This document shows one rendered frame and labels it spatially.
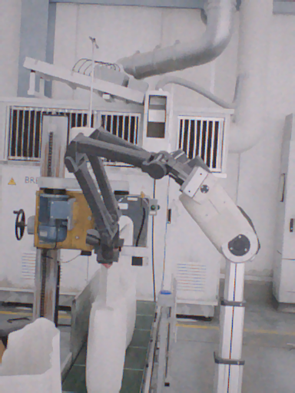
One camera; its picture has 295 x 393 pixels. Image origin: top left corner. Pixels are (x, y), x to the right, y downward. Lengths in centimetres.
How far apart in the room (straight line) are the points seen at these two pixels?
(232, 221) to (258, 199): 485
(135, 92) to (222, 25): 97
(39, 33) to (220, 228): 499
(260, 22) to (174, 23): 135
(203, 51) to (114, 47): 206
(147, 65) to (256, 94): 120
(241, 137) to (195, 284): 155
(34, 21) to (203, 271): 333
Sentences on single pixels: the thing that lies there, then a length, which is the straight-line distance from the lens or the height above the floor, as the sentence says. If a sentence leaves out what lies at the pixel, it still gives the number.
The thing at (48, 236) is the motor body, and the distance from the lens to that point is 327.
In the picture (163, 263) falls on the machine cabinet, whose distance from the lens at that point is 618.
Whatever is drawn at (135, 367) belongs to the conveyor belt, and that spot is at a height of 38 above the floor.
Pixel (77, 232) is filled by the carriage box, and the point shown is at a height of 112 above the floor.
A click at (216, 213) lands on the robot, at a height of 133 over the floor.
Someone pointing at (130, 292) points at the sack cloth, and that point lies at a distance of 376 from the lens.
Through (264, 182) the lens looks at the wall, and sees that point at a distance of 747.
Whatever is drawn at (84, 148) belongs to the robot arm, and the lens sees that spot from 255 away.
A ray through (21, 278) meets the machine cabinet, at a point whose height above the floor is 31.
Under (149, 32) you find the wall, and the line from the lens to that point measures 757.
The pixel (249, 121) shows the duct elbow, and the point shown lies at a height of 200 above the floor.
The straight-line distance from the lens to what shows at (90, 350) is 309.
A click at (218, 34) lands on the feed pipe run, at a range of 570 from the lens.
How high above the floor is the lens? 152
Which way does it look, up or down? 3 degrees down
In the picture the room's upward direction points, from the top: 3 degrees clockwise
